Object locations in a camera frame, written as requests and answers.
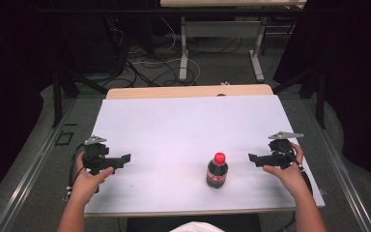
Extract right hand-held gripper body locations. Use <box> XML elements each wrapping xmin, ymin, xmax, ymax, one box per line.
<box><xmin>264</xmin><ymin>130</ymin><xmax>305</xmax><ymax>171</ymax></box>

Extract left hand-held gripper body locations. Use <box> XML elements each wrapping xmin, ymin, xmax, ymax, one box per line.
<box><xmin>82</xmin><ymin>134</ymin><xmax>117</xmax><ymax>177</ymax></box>

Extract red bottle cap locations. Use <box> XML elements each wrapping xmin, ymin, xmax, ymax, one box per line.
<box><xmin>214</xmin><ymin>152</ymin><xmax>227</xmax><ymax>166</ymax></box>

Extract dark cola bottle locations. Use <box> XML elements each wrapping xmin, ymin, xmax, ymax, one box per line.
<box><xmin>206</xmin><ymin>159</ymin><xmax>230</xmax><ymax>189</ymax></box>

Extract person's right hand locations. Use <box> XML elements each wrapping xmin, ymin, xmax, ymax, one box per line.
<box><xmin>262</xmin><ymin>141</ymin><xmax>313</xmax><ymax>196</ymax></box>

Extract person's left hand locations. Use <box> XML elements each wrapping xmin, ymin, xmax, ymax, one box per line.
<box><xmin>69</xmin><ymin>151</ymin><xmax>115</xmax><ymax>205</ymax></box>

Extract white table mat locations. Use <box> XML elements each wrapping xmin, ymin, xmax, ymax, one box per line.
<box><xmin>84</xmin><ymin>94</ymin><xmax>327</xmax><ymax>215</ymax></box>

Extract person's dark pants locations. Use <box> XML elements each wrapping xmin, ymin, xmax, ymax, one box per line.
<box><xmin>126</xmin><ymin>214</ymin><xmax>263</xmax><ymax>232</ymax></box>

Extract black metal stand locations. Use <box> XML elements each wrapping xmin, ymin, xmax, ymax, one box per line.
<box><xmin>49</xmin><ymin>57</ymin><xmax>109</xmax><ymax>129</ymax></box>
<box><xmin>271</xmin><ymin>64</ymin><xmax>328</xmax><ymax>131</ymax></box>

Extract person's white shirt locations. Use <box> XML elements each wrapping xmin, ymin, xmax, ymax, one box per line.
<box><xmin>168</xmin><ymin>220</ymin><xmax>226</xmax><ymax>232</ymax></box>

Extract white desk with metal legs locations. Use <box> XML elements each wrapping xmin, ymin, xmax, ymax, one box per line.
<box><xmin>159</xmin><ymin>0</ymin><xmax>307</xmax><ymax>83</ymax></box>

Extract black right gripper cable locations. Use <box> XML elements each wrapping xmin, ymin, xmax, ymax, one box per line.
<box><xmin>278</xmin><ymin>146</ymin><xmax>314</xmax><ymax>195</ymax></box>

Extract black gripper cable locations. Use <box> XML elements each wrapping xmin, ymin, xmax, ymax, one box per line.
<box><xmin>278</xmin><ymin>146</ymin><xmax>314</xmax><ymax>195</ymax></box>
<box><xmin>65</xmin><ymin>143</ymin><xmax>88</xmax><ymax>198</ymax></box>

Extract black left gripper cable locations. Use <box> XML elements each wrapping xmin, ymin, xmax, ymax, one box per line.
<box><xmin>65</xmin><ymin>143</ymin><xmax>88</xmax><ymax>198</ymax></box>

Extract aluminium floor rail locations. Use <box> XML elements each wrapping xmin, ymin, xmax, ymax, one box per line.
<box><xmin>0</xmin><ymin>98</ymin><xmax>78</xmax><ymax>232</ymax></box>
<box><xmin>299</xmin><ymin>96</ymin><xmax>371</xmax><ymax>232</ymax></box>

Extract tangle of floor cables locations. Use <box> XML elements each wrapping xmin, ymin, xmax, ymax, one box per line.
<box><xmin>102</xmin><ymin>15</ymin><xmax>245</xmax><ymax>89</ymax></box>

